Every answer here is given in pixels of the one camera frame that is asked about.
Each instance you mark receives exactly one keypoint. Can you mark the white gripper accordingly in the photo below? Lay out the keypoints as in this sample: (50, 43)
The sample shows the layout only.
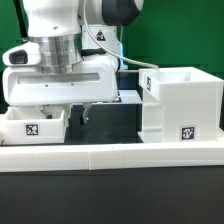
(88, 83)

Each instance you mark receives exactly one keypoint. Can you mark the white front drawer box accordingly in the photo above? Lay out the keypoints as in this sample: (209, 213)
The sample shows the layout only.
(27, 125)

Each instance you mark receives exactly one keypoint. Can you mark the white drawer cabinet housing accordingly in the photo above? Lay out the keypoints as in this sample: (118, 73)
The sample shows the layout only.
(181, 104)

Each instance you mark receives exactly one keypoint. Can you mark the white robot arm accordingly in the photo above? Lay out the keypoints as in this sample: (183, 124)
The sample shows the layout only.
(54, 66)

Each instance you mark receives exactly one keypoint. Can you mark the white marker tag sheet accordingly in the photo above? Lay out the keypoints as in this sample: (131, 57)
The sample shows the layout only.
(128, 97)

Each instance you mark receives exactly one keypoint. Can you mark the black pole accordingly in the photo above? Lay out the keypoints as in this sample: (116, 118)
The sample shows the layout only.
(20, 20)

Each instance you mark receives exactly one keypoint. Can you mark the white plastic border frame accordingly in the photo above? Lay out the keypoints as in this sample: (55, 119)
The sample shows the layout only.
(110, 156)

